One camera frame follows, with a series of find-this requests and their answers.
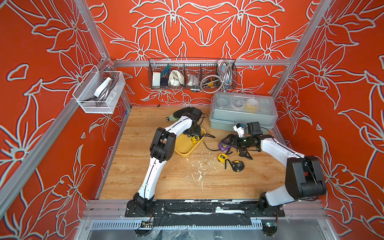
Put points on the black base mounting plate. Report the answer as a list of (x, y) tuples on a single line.
[(160, 208)]

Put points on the purple tape measure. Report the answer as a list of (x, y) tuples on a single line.
[(222, 147)]

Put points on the black yellow tape measure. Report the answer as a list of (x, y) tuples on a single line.
[(237, 165)]

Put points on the yellow oval storage tray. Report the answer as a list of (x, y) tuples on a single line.
[(185, 145)]

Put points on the white adapter in side basket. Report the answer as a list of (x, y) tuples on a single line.
[(102, 87)]

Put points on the black wire wall basket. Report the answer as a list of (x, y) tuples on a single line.
[(201, 75)]

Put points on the white box in basket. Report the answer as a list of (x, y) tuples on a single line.
[(156, 79)]

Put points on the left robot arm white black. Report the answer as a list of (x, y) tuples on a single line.
[(162, 149)]

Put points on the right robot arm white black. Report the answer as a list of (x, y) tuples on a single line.
[(304, 178)]

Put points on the black round tape measure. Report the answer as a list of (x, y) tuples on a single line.
[(244, 153)]

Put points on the white cloth in basket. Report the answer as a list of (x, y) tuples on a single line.
[(176, 79)]

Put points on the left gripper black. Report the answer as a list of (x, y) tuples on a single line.
[(196, 133)]

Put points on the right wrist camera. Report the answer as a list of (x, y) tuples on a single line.
[(253, 129)]

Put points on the white wire side basket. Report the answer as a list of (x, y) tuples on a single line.
[(107, 101)]

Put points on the green black brush tool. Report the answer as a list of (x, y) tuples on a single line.
[(177, 114)]

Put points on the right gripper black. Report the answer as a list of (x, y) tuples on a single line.
[(231, 136)]

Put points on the grey plastic toolbox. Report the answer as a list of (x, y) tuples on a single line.
[(229, 109)]

